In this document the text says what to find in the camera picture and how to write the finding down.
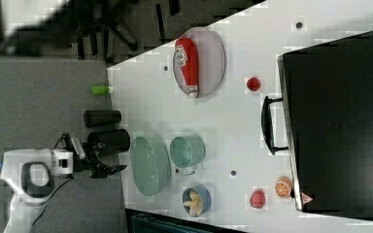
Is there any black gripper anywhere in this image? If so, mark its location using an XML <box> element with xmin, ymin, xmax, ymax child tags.
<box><xmin>71</xmin><ymin>137</ymin><xmax>127</xmax><ymax>179</ymax></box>

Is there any green perforated strainer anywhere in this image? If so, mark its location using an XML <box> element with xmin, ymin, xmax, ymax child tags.
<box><xmin>130</xmin><ymin>136</ymin><xmax>171</xmax><ymax>196</ymax></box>

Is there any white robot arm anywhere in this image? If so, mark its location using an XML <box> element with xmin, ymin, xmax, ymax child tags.
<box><xmin>0</xmin><ymin>134</ymin><xmax>125</xmax><ymax>233</ymax></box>

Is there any black cylinder lower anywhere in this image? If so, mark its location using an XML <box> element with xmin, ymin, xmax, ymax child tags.
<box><xmin>87</xmin><ymin>129</ymin><xmax>130</xmax><ymax>152</ymax></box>

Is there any black cylinder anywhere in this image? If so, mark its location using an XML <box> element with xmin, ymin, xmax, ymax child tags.
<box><xmin>84</xmin><ymin>110</ymin><xmax>121</xmax><ymax>128</ymax></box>
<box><xmin>87</xmin><ymin>129</ymin><xmax>130</xmax><ymax>152</ymax></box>

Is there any black cylinder upper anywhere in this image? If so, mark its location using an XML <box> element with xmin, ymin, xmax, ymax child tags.
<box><xmin>84</xmin><ymin>110</ymin><xmax>121</xmax><ymax>128</ymax></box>

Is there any green marker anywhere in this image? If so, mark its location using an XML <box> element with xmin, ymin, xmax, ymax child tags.
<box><xmin>90</xmin><ymin>85</ymin><xmax>114</xmax><ymax>96</ymax></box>

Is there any green metal cup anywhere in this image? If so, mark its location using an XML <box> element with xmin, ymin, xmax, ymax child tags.
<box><xmin>170</xmin><ymin>134</ymin><xmax>206</xmax><ymax>176</ymax></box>

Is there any blue bowl with chips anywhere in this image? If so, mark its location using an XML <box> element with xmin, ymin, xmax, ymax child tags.
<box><xmin>183</xmin><ymin>185</ymin><xmax>212</xmax><ymax>217</ymax></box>

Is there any red ketchup bottle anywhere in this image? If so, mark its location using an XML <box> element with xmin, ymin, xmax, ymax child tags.
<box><xmin>175</xmin><ymin>37</ymin><xmax>199</xmax><ymax>98</ymax></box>

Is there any black office chair base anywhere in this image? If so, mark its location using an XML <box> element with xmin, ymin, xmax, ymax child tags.
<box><xmin>71</xmin><ymin>0</ymin><xmax>183</xmax><ymax>61</ymax></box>

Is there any grey oval plate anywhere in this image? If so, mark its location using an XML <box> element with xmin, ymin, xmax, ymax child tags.
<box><xmin>173</xmin><ymin>27</ymin><xmax>225</xmax><ymax>98</ymax></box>

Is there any red strawberry toy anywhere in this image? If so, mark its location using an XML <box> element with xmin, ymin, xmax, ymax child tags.
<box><xmin>250</xmin><ymin>189</ymin><xmax>266</xmax><ymax>209</ymax></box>

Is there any orange slice toy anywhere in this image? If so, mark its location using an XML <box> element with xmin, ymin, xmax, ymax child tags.
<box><xmin>274</xmin><ymin>177</ymin><xmax>293</xmax><ymax>198</ymax></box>

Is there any black toaster oven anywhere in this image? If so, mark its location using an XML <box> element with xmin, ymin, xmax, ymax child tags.
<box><xmin>277</xmin><ymin>30</ymin><xmax>373</xmax><ymax>221</ymax></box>

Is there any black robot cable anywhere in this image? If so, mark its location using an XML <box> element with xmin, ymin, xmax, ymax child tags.
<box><xmin>30</xmin><ymin>132</ymin><xmax>74</xmax><ymax>227</ymax></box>

